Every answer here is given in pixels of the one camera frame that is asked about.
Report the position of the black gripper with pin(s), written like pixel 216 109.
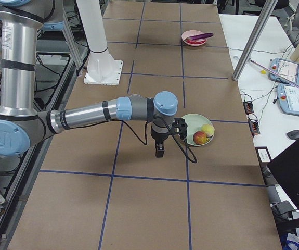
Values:
pixel 158 138

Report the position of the yellow pink peach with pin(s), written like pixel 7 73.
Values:
pixel 208 129

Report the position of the red chili pepper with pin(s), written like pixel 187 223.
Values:
pixel 195 42

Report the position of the purple eggplant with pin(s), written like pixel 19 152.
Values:
pixel 201 36

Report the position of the green plate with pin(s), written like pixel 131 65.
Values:
pixel 195 122

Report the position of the lower orange black connector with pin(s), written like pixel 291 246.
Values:
pixel 254 126

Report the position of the orange black connector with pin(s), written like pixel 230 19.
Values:
pixel 248 107
pixel 254 126

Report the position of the upper orange black connector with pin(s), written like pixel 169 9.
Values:
pixel 248 107

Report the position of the white label card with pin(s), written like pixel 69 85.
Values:
pixel 263 154

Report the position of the pink plate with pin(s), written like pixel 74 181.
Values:
pixel 190 33

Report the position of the black computer mouse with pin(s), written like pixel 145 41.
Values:
pixel 293 135

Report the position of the lower blue teach pendant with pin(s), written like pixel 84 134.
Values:
pixel 288 97

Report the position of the blue teach pendant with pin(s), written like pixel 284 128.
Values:
pixel 288 97
pixel 287 69

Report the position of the upper blue teach pendant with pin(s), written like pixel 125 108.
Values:
pixel 287 69

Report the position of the reach grabber stick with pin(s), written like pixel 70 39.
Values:
pixel 272 73

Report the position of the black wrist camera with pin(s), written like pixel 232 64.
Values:
pixel 179 127

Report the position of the aluminium table frame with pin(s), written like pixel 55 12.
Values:
pixel 57 61

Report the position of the aluminium frame post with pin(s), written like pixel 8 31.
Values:
pixel 255 34

